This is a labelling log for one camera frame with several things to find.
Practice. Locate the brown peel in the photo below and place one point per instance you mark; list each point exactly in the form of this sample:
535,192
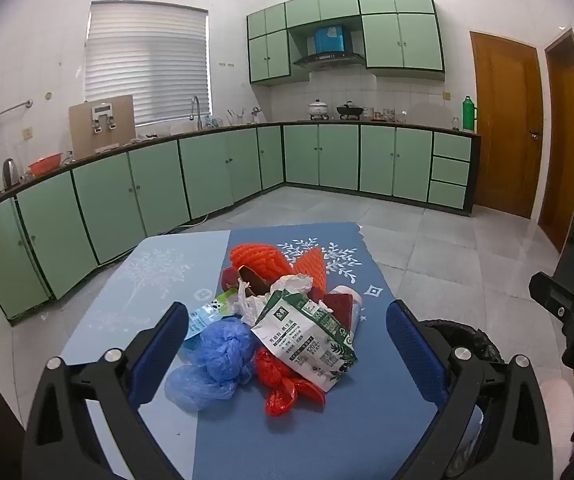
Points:
254,280

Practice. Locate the cardboard box with white print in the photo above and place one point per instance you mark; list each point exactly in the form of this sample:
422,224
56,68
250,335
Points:
82,132

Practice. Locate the black lined trash bin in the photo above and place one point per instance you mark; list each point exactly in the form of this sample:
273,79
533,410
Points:
472,340

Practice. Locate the red plastic bag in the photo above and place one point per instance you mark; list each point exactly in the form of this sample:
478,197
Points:
279,385

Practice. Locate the green and white milk packet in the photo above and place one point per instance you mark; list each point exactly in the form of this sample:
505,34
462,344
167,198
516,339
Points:
307,345

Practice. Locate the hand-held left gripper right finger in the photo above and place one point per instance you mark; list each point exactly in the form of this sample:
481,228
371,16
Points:
412,355

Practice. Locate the blue box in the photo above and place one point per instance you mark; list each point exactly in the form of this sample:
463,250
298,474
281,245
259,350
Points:
329,40

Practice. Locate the dark red scouring pad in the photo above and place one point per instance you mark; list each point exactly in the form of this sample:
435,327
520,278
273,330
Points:
228,277
339,307

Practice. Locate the orange foam net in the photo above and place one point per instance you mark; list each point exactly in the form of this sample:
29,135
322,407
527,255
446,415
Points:
257,260

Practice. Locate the green wall cabinets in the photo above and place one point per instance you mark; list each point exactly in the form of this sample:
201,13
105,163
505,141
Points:
402,40

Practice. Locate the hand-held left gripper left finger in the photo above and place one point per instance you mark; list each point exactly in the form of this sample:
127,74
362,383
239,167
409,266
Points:
159,357

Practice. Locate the green thermos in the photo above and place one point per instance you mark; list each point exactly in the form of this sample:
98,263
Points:
468,115

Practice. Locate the blue and white paper cup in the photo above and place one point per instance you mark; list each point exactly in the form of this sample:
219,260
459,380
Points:
349,294

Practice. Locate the blue plastic bag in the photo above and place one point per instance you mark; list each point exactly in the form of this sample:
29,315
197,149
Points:
222,355

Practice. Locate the green base cabinets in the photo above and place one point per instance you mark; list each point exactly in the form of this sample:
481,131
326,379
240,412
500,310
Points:
337,157

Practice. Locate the towel rail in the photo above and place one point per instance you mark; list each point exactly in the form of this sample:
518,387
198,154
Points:
9,109

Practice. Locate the plain wooden door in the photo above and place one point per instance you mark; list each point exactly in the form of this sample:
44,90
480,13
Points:
564,150

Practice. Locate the metal kettle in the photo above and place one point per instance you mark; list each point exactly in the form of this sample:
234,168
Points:
9,172

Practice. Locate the black wok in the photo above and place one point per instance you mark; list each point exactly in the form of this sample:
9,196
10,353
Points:
349,110

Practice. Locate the range hood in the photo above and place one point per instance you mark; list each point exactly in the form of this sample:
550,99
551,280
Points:
327,59

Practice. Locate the blue printed tablecloth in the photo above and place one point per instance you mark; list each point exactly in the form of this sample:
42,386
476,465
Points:
167,270

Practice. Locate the orange corn toy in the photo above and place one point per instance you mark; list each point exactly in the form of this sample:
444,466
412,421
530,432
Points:
312,267

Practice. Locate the white plastic bag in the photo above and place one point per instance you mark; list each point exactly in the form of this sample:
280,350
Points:
292,284

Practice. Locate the white pot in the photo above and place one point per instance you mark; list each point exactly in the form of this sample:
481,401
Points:
318,110

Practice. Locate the white window blind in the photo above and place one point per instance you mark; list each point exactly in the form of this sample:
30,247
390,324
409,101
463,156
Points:
147,60

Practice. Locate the red basin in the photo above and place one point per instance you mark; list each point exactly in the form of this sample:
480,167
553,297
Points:
45,164

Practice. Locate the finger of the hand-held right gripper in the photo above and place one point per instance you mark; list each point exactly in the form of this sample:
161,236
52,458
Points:
552,292

